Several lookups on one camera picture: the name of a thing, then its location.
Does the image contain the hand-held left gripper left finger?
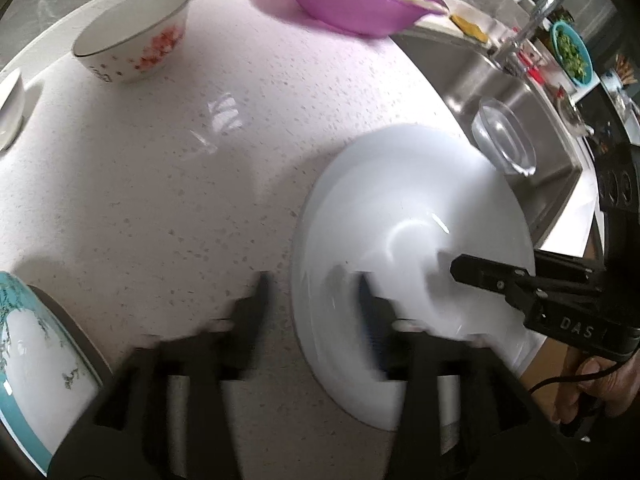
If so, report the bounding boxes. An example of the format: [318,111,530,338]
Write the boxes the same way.
[47,270,274,480]

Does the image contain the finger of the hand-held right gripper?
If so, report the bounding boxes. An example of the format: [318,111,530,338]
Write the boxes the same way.
[533,249,605,289]
[449,253,542,312]

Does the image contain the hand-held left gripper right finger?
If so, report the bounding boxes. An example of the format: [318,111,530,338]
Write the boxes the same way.
[357,272,562,480]

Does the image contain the large white bowl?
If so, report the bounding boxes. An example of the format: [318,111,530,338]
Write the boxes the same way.
[290,123,537,432]

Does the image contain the grey-rimmed white plate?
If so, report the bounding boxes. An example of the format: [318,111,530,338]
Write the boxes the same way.
[27,284,114,392]

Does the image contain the small teal floral plate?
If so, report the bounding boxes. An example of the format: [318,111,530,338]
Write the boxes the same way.
[0,270,103,479]

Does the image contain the black-rimmed flower bowl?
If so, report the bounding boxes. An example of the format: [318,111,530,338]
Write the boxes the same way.
[72,0,192,85]

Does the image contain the small white bowl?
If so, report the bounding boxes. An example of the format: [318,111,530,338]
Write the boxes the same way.
[0,67,26,152]

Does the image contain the person's right hand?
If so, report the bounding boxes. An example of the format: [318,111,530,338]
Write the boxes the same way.
[553,344,640,427]

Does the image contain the clear glass bowl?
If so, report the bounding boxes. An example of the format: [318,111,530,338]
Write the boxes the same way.
[472,98,537,176]

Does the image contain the black and white microwave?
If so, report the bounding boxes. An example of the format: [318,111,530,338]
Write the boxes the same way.
[575,85,640,161]

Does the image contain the small steel pot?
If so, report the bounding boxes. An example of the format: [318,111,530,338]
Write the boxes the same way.
[557,94,592,137]

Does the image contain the chopsticks in ceramic holder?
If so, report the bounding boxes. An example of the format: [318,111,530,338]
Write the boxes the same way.
[599,54,640,107]

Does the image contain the red plastic item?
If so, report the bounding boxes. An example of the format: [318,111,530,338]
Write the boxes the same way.
[519,52,547,84]

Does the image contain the stainless steel sink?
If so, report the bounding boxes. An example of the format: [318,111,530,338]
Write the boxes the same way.
[394,24,587,247]

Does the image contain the chopped green vegetables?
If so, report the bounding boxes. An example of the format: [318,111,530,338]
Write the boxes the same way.
[556,30,589,83]

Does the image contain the teal colander basket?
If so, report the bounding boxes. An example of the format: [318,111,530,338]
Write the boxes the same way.
[549,19,594,93]

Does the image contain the chrome faucet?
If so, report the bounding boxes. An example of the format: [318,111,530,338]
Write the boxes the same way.
[492,0,564,74]

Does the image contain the yellow sponge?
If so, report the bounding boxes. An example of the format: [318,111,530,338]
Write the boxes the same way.
[449,13,489,44]

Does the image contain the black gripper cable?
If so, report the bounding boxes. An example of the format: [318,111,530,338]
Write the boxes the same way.
[529,354,627,438]

